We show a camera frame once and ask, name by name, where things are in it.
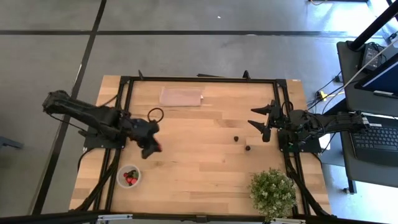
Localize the black table frame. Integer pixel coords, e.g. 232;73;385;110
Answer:
70;70;333;218

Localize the black cable bundle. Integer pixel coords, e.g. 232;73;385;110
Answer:
74;148;123;213
284;152;330;217

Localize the black computer desk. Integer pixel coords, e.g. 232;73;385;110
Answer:
312;39;398;194

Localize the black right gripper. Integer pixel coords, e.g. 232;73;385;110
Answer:
247;100;285;143

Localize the green potted plant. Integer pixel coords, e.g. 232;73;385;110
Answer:
248;167;298;222

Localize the grey chair leg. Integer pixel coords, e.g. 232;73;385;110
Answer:
0;136;24;151

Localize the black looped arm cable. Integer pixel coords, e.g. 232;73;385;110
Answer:
147;107;165;124

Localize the black power adapter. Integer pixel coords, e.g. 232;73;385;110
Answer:
361;43;388;72

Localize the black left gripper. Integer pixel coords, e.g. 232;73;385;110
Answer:
128;119;163;161

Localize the black gantry crossbar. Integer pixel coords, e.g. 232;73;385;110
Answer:
0;210;398;224

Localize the black laptop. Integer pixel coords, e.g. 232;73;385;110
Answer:
349;116;398;167

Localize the black metal pole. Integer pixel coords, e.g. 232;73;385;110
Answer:
348;0;398;51

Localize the silver aluminium extrusion bar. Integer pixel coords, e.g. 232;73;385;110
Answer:
272;217;307;224
96;213;134;223

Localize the thin white cable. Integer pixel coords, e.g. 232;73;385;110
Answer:
341;36;398;91

